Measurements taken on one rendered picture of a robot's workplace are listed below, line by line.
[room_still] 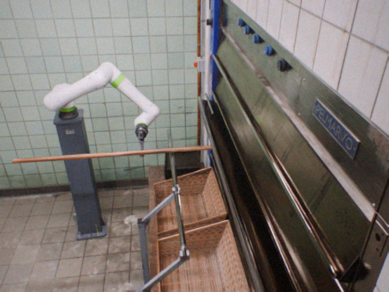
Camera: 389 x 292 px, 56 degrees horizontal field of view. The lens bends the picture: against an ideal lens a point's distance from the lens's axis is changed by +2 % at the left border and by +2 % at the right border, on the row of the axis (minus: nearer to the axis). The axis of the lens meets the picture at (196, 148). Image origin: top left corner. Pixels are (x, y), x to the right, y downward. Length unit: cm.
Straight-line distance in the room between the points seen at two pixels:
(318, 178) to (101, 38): 260
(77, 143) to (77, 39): 94
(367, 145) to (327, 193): 23
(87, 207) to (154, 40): 160
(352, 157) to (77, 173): 252
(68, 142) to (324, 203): 227
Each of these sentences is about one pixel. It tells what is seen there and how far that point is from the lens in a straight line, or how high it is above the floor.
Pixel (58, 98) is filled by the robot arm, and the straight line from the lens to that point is 268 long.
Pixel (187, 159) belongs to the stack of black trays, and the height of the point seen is 78.
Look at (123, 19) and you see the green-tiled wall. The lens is 332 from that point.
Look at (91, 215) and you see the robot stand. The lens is 343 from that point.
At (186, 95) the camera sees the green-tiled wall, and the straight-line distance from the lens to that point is 354.
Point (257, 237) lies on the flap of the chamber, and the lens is 149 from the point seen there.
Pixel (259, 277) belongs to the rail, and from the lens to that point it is 132.
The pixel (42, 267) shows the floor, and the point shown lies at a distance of 347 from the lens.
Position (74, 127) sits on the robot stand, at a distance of 293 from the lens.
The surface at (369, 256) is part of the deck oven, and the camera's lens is 93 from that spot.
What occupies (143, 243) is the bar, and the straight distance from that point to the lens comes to 233.
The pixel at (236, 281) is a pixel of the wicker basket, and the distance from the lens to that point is 217.
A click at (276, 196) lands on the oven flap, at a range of 147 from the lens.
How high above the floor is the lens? 246
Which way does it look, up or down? 32 degrees down
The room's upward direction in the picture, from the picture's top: straight up
